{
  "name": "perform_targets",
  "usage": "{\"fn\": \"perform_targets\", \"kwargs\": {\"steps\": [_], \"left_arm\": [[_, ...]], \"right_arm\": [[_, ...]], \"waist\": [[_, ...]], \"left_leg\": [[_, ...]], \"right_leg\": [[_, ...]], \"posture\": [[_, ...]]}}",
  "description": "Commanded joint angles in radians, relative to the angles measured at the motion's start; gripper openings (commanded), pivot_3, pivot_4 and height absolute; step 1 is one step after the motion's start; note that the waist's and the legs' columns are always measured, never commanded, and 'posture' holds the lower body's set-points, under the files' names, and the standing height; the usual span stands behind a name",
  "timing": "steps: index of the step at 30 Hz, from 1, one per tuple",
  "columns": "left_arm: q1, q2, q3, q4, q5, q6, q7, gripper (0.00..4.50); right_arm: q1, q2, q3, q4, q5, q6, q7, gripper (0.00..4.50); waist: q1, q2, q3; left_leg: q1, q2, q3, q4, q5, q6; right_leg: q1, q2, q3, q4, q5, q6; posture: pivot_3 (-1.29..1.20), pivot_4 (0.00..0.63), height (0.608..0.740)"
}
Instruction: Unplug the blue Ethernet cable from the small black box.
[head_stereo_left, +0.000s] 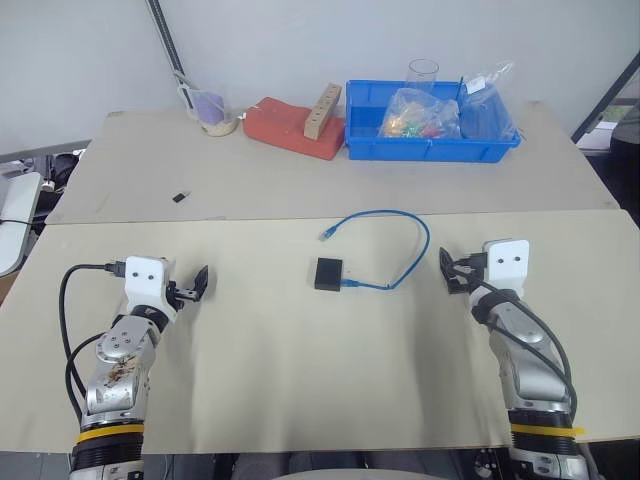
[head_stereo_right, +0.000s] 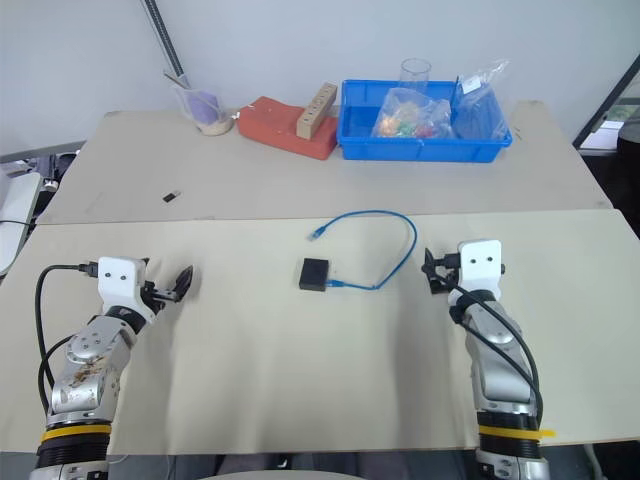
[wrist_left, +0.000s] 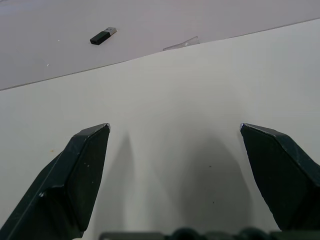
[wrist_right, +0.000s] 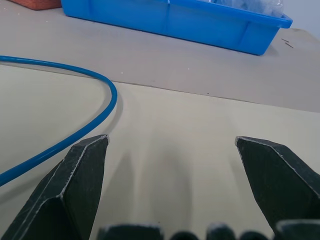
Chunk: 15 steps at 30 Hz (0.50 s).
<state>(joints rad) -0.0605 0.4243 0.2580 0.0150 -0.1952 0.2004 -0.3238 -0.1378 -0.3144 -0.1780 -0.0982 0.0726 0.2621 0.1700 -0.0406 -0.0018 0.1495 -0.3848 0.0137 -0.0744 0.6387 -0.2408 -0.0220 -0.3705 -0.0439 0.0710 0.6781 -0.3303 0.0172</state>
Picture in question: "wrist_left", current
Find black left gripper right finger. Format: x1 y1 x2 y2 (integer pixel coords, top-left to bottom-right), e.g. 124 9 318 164
239 122 320 232

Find black USB dongle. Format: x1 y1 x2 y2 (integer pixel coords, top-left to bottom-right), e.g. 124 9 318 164
89 26 118 46

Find clear adhesive tape strip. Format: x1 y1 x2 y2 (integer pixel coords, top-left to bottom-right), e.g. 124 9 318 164
162 36 201 52

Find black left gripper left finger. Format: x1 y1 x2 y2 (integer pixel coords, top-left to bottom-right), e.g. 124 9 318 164
0 122 111 240

